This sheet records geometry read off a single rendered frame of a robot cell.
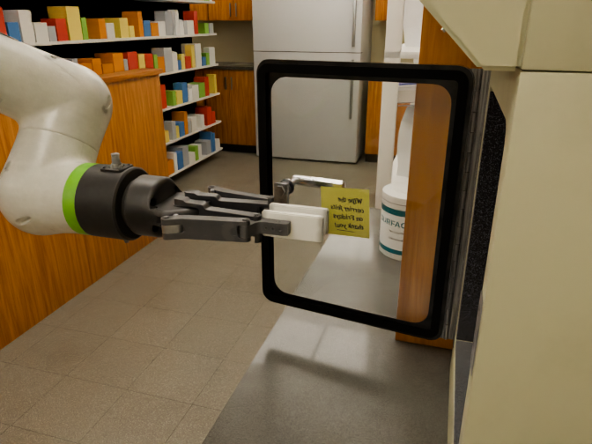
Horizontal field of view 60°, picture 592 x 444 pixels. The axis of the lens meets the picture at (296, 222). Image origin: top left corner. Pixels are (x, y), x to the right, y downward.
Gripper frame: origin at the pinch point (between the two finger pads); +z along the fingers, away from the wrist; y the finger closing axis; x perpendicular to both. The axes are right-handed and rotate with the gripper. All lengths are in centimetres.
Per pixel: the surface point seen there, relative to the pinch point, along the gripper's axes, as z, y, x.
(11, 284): -175, 114, 96
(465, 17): 15.7, -14.2, -21.5
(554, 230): 23.4, -14.3, -7.6
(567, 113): 22.7, -14.3, -15.7
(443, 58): 13.8, 22.7, -16.5
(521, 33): 19.2, -14.3, -20.6
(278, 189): -8.2, 18.2, 2.7
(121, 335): -128, 127, 123
